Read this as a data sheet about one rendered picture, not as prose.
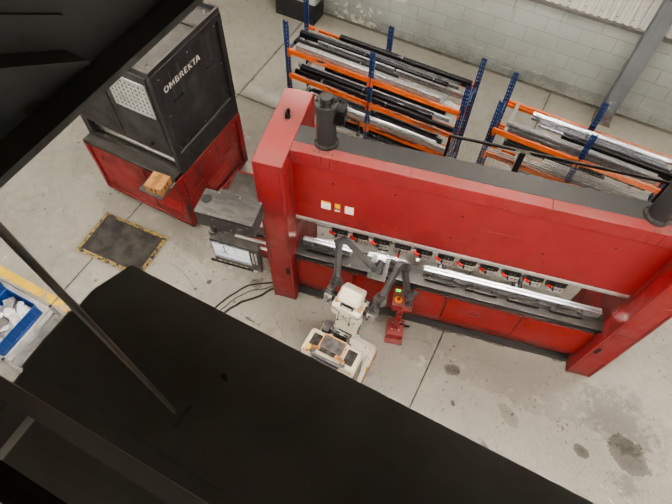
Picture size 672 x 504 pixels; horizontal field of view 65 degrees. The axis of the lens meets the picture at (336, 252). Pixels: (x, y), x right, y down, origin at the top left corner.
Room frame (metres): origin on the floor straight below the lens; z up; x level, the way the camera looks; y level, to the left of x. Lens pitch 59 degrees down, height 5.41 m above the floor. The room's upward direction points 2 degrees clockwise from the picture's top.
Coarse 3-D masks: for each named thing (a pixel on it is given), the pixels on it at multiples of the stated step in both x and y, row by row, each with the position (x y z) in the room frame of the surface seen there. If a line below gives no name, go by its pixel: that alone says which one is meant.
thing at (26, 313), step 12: (0, 300) 2.02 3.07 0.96; (12, 300) 2.02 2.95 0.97; (24, 300) 2.02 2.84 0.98; (0, 312) 1.89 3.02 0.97; (12, 312) 1.90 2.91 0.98; (24, 312) 1.91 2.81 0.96; (36, 312) 1.93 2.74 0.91; (0, 324) 1.77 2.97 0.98; (12, 324) 1.79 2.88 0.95; (24, 324) 1.80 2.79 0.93; (0, 336) 1.67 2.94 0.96; (12, 336) 1.68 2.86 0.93; (0, 348) 1.57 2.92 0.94
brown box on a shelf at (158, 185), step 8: (152, 176) 3.41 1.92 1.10; (160, 176) 3.41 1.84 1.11; (168, 176) 3.42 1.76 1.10; (144, 184) 3.31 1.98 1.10; (152, 184) 3.31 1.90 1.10; (160, 184) 3.31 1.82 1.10; (168, 184) 3.36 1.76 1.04; (144, 192) 3.29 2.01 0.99; (152, 192) 3.28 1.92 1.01; (160, 192) 3.24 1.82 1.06; (168, 192) 3.30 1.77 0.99
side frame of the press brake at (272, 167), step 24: (288, 96) 3.36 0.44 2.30; (312, 96) 3.37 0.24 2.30; (288, 120) 3.08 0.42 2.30; (312, 120) 3.35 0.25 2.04; (264, 144) 2.82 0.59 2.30; (288, 144) 2.83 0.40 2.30; (264, 168) 2.63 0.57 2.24; (288, 168) 2.72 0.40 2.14; (264, 192) 2.63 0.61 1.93; (288, 192) 2.68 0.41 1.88; (264, 216) 2.64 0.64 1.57; (288, 216) 2.63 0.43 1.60; (288, 240) 2.59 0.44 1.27; (288, 264) 2.60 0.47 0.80; (288, 288) 2.60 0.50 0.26
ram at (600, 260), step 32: (320, 192) 2.73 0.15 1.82; (352, 192) 2.67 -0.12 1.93; (384, 192) 2.60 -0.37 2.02; (416, 192) 2.55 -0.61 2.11; (352, 224) 2.66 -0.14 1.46; (384, 224) 2.59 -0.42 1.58; (416, 224) 2.53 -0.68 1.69; (448, 224) 2.47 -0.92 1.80; (480, 224) 2.41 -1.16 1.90; (512, 224) 2.36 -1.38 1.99; (544, 224) 2.31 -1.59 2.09; (480, 256) 2.38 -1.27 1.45; (512, 256) 2.33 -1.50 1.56; (544, 256) 2.27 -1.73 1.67; (576, 256) 2.22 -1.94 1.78; (608, 256) 2.17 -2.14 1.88; (640, 256) 2.12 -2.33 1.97; (608, 288) 2.12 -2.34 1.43
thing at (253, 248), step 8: (216, 240) 2.36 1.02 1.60; (224, 240) 2.36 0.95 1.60; (232, 240) 2.36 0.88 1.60; (240, 240) 2.38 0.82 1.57; (248, 240) 2.38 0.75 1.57; (240, 248) 2.29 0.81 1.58; (248, 248) 2.29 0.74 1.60; (256, 248) 2.29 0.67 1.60; (216, 256) 2.37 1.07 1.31; (256, 256) 2.26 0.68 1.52; (240, 264) 2.31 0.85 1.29; (256, 264) 2.26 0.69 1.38
